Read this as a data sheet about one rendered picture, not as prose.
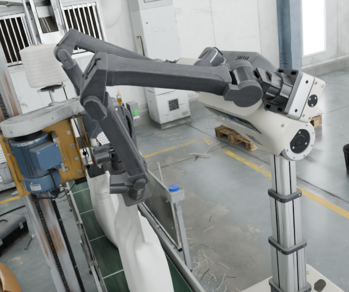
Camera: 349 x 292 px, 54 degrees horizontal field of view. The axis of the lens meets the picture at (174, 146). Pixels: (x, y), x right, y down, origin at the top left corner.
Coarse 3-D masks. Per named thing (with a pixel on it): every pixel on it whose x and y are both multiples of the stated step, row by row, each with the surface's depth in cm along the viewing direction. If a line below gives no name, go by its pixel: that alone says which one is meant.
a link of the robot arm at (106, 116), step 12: (108, 96) 88; (84, 108) 81; (96, 108) 82; (108, 108) 86; (96, 120) 85; (108, 120) 89; (120, 120) 94; (108, 132) 93; (120, 132) 94; (120, 144) 98; (132, 144) 101; (120, 156) 102; (132, 156) 103; (132, 168) 107; (144, 168) 110; (132, 180) 111
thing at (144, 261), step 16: (128, 208) 160; (128, 224) 158; (144, 224) 158; (128, 240) 150; (144, 240) 139; (128, 256) 150; (144, 256) 146; (160, 256) 148; (128, 272) 161; (144, 272) 147; (160, 272) 150; (144, 288) 150; (160, 288) 152
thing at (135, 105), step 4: (128, 104) 175; (132, 104) 174; (136, 104) 175; (128, 108) 178; (132, 108) 174; (136, 108) 175; (132, 112) 175; (132, 116) 175; (140, 116) 177; (136, 120) 177
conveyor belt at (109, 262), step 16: (80, 192) 307; (80, 208) 280; (96, 224) 252; (96, 240) 233; (96, 256) 217; (112, 256) 214; (112, 272) 200; (176, 272) 192; (112, 288) 188; (128, 288) 186; (176, 288) 181
